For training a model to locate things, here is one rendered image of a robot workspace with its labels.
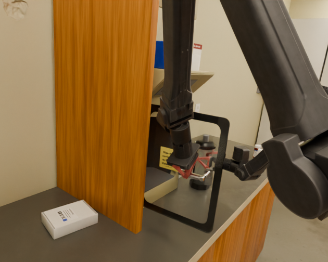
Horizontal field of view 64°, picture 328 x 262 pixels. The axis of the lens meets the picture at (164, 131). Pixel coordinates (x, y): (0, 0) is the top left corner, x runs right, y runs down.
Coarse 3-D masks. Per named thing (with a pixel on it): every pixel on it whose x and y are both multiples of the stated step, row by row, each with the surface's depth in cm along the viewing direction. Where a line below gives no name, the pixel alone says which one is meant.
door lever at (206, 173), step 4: (184, 172) 82; (204, 172) 84; (208, 172) 83; (188, 176) 81; (192, 176) 81; (196, 176) 80; (200, 176) 79; (204, 176) 80; (208, 176) 83; (200, 180) 79; (204, 180) 80
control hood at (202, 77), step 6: (156, 72) 85; (162, 72) 83; (192, 72) 92; (198, 72) 96; (204, 72) 100; (210, 72) 104; (156, 78) 85; (162, 78) 84; (192, 78) 97; (198, 78) 101; (204, 78) 104; (156, 84) 86; (162, 84) 87; (198, 84) 107; (156, 90) 89; (192, 90) 110; (156, 96) 94
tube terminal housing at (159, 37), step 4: (160, 8) 89; (160, 12) 89; (160, 16) 89; (160, 20) 90; (160, 24) 90; (160, 28) 91; (160, 32) 91; (160, 36) 92; (156, 40) 91; (160, 40) 92; (160, 96) 100; (152, 100) 96; (156, 100) 98
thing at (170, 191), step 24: (192, 120) 83; (216, 120) 79; (168, 144) 89; (216, 144) 80; (216, 168) 82; (144, 192) 98; (168, 192) 93; (192, 192) 88; (216, 192) 83; (168, 216) 95; (192, 216) 89
